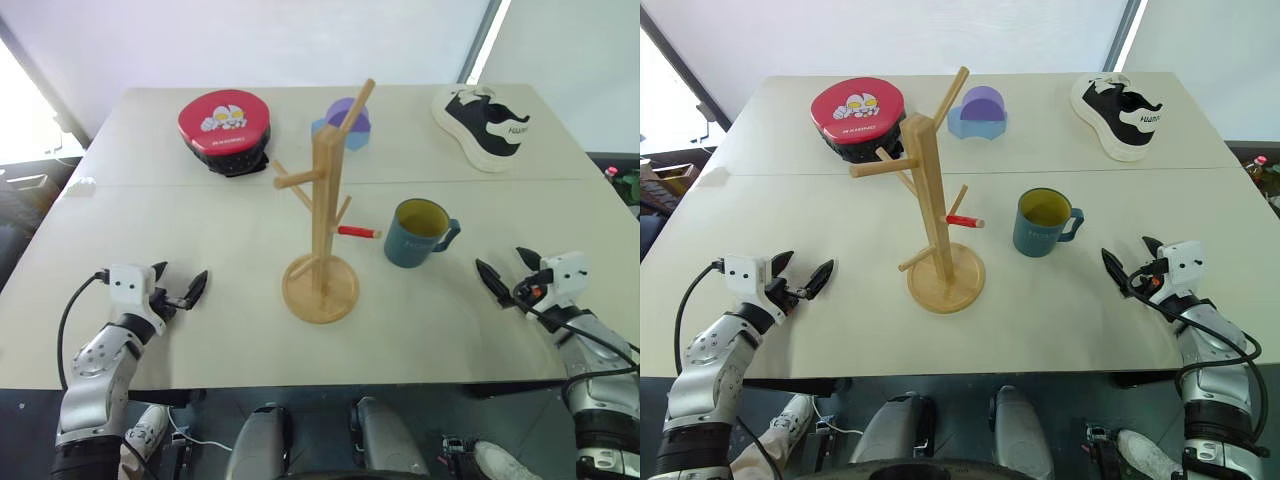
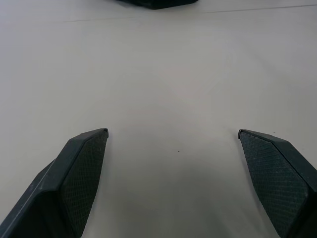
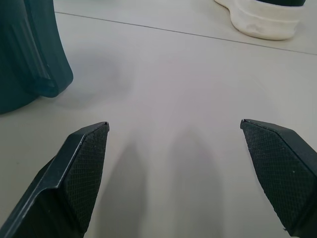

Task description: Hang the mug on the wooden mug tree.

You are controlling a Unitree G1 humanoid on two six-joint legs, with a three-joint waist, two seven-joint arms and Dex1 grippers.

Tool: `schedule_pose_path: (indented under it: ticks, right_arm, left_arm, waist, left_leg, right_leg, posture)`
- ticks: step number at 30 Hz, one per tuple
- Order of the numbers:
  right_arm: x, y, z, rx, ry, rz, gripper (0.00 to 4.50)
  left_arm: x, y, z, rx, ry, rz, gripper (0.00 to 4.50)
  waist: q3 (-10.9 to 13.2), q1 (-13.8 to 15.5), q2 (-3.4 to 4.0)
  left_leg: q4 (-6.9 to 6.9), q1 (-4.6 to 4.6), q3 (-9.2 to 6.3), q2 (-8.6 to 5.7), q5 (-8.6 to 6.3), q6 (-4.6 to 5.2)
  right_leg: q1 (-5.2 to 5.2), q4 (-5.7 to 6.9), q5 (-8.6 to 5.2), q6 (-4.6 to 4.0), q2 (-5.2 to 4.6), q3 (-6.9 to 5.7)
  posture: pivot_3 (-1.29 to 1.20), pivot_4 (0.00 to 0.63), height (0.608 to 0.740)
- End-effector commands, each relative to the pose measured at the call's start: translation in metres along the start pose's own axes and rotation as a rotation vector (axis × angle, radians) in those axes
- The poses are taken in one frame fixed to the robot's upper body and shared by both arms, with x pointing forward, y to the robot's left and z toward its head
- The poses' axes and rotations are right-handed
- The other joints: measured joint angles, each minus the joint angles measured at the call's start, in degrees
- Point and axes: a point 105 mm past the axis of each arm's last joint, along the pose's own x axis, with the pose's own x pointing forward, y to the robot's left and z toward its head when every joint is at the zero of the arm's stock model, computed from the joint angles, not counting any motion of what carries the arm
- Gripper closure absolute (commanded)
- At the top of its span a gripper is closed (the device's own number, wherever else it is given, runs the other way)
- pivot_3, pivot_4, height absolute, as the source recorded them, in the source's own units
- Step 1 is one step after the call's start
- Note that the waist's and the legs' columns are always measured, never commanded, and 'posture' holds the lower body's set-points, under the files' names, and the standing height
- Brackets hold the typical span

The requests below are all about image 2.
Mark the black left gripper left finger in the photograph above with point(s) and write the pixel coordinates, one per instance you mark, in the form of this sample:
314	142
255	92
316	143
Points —
62	183

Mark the dark object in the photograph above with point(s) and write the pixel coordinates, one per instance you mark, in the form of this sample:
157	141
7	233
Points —
156	3

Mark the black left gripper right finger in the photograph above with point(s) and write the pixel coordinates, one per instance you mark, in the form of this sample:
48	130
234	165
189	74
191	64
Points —
277	178

